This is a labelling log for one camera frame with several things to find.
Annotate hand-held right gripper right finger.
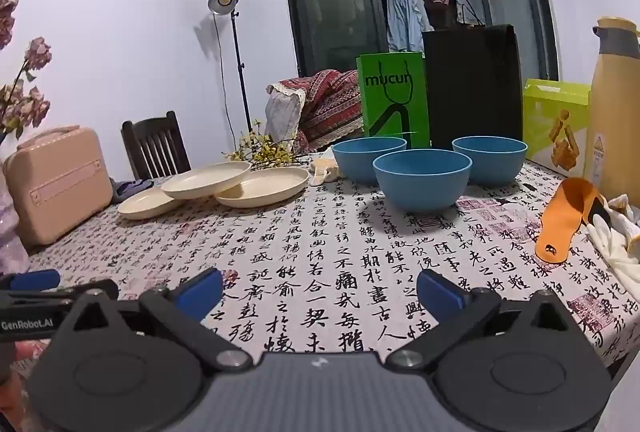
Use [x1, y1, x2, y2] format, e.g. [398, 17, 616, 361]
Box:
[388, 269, 583, 374]

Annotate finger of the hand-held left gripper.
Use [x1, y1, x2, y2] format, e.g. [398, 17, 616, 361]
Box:
[0, 280, 120, 307]
[0, 269, 62, 292]

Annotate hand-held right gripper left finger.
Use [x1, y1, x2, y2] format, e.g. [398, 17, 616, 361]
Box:
[56, 268, 252, 374]

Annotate cream round plate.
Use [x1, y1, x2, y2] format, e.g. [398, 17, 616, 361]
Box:
[160, 161, 252, 200]
[117, 186, 183, 220]
[214, 166, 311, 209]

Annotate blue bowl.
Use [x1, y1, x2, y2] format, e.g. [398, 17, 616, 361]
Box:
[372, 149, 473, 213]
[331, 137, 408, 185]
[451, 136, 528, 185]

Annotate pink hard suitcase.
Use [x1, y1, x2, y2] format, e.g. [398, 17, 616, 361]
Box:
[4, 127, 115, 248]

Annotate calligraphy printed tablecloth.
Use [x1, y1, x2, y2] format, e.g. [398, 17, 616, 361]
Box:
[20, 152, 640, 432]

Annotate purple cloth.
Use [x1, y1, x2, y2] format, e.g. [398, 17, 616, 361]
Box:
[111, 178, 153, 204]

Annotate orange shoe insole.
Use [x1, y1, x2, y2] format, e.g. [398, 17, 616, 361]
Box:
[535, 177, 608, 261]

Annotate yellow flower branch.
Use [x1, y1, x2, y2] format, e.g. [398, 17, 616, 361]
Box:
[223, 119, 301, 170]

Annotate dark wooden chair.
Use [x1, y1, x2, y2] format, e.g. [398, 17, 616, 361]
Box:
[121, 111, 192, 180]

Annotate white gloves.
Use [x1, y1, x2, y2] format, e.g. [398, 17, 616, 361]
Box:
[585, 193, 640, 285]

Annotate green paper bag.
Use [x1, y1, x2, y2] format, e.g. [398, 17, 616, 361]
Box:
[356, 52, 431, 150]

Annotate grey lace-trimmed cushion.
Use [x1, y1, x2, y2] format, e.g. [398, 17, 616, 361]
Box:
[264, 84, 307, 148]

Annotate green snack box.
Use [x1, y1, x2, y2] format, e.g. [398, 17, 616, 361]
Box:
[522, 78, 592, 178]

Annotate black paper bag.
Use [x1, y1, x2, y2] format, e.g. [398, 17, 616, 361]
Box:
[421, 0, 524, 150]

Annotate red patterned blanket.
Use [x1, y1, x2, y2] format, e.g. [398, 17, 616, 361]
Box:
[267, 68, 363, 153]

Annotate pink dried flowers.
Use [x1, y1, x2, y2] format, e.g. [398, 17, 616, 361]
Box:
[0, 0, 53, 143]

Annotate yellow thermos jug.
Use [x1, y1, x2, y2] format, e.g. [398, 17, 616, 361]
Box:
[582, 17, 640, 208]

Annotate hanging light blue shirt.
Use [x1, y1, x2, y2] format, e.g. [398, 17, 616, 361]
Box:
[386, 0, 433, 53]

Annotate dark sliding glass door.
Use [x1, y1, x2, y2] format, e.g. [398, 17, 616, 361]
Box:
[277, 0, 561, 85]

